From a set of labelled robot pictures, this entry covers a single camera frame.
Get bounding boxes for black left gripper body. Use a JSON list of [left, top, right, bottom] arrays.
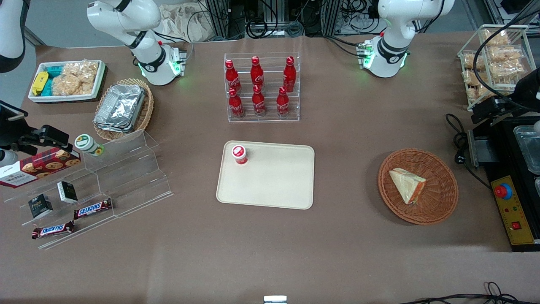
[[511, 72, 540, 112]]

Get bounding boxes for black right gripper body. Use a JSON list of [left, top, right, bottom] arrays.
[[0, 121, 27, 155]]

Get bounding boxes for oval light wicker basket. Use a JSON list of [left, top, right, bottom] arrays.
[[93, 78, 155, 142]]

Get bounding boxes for round brown wicker basket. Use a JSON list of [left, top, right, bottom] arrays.
[[378, 148, 459, 225]]

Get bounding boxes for wrapped triangle sandwich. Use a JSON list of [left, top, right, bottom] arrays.
[[388, 168, 427, 206]]

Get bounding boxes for beige plastic tray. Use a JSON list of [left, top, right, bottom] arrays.
[[216, 141, 316, 210]]

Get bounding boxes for clear bag of crackers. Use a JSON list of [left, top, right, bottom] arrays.
[[463, 71, 493, 105], [51, 74, 93, 97], [481, 29, 512, 48], [489, 60, 527, 81], [487, 46, 524, 64], [462, 52, 486, 71], [62, 60, 100, 81]]

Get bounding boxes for red tartan cookie box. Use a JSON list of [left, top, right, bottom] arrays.
[[0, 147, 81, 189]]

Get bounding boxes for green white yogurt bottle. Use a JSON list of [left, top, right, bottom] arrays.
[[75, 134, 104, 157]]

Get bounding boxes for white plastic bin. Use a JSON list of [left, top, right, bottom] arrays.
[[28, 60, 107, 103]]

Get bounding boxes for black machine with yellow panel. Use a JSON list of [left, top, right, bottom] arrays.
[[467, 113, 540, 253]]

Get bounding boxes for clear plastic container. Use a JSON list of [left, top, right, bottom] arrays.
[[513, 125, 540, 176]]

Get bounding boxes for yellow snack packet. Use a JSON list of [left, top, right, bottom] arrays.
[[32, 71, 50, 96]]

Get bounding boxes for small black box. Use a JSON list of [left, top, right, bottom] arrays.
[[28, 194, 54, 219], [57, 181, 79, 204]]

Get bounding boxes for silver foil packet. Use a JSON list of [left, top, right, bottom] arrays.
[[94, 84, 146, 134]]

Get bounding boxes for Snickers chocolate bar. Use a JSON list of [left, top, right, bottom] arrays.
[[32, 220, 76, 240], [74, 198, 113, 220]]

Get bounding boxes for clear acrylic tiered stand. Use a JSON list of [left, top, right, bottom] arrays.
[[4, 130, 174, 250]]

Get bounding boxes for beige cloth bag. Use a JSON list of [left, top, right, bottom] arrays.
[[157, 2, 212, 43]]

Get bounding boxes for red Coca-Cola bottle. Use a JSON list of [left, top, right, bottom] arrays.
[[276, 86, 291, 118], [283, 56, 297, 92], [252, 84, 267, 117], [228, 87, 246, 118], [225, 60, 242, 93], [251, 56, 265, 90]]

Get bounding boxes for red white yogurt bottle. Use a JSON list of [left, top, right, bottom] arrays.
[[231, 144, 249, 166]]

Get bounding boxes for clear acrylic bottle rack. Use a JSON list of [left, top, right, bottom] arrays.
[[224, 52, 301, 123]]

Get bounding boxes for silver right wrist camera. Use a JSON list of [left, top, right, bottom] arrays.
[[0, 149, 20, 168]]

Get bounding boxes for black wrist mount bracket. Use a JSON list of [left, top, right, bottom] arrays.
[[0, 100, 29, 123]]

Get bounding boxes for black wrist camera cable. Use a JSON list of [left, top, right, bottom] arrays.
[[472, 8, 540, 103]]

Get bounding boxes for black power cable with plug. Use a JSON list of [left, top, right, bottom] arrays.
[[445, 113, 492, 190]]

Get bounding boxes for aluminium frame post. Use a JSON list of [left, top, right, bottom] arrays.
[[322, 0, 343, 37], [207, 0, 231, 41]]

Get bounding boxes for black floor cables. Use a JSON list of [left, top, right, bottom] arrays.
[[399, 281, 540, 304]]

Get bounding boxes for coiled black cable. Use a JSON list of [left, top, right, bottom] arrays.
[[246, 0, 305, 39]]

